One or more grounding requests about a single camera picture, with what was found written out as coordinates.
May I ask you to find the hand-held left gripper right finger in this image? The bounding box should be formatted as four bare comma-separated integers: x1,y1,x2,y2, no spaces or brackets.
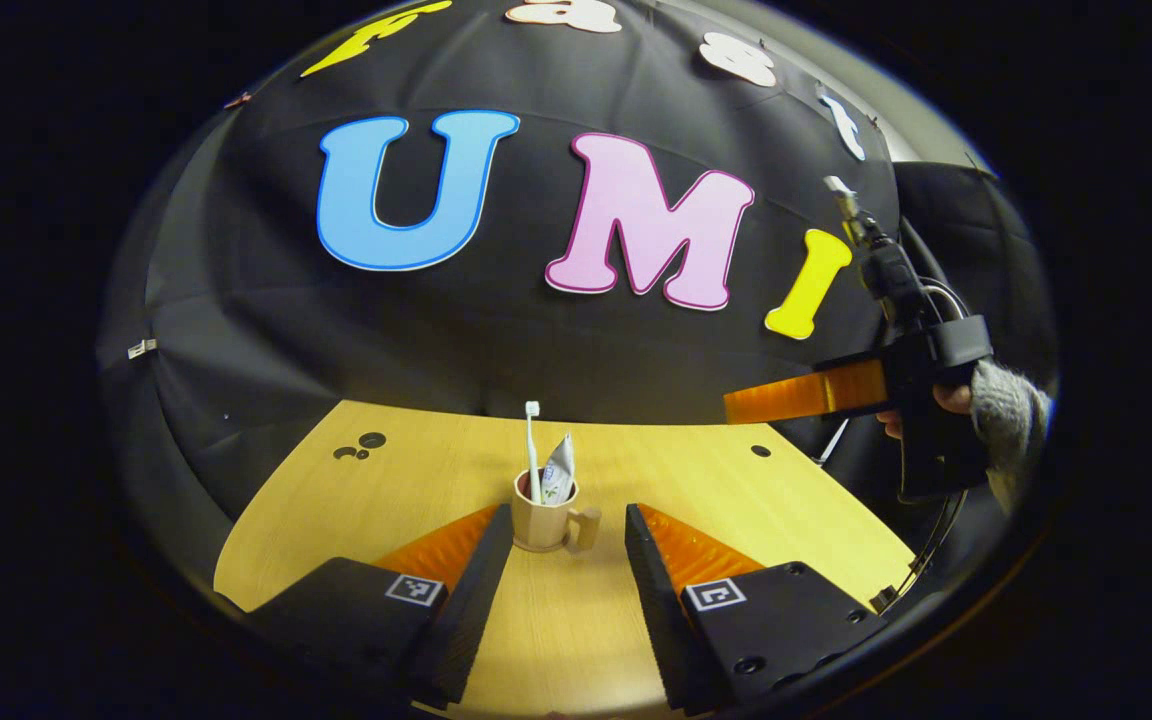
624,503,892,716

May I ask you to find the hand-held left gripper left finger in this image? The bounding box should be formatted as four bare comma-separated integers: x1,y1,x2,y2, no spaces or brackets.
236,502,515,709

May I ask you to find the beige cup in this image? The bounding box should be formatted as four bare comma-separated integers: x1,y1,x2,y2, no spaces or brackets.
512,470,602,554

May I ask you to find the white toothpaste tube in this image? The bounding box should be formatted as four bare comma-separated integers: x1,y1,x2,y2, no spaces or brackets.
540,433,577,506

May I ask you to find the pale green toothbrush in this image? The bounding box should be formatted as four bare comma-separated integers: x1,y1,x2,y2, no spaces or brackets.
524,401,544,504

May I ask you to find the wooden desktop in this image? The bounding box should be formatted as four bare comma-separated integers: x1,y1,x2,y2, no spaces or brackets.
213,400,917,720

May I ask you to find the black backdrop cloth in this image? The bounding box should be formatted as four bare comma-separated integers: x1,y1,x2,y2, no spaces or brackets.
96,0,1057,601

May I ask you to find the white cable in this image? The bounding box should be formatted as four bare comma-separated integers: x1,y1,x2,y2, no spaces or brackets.
901,215,973,323

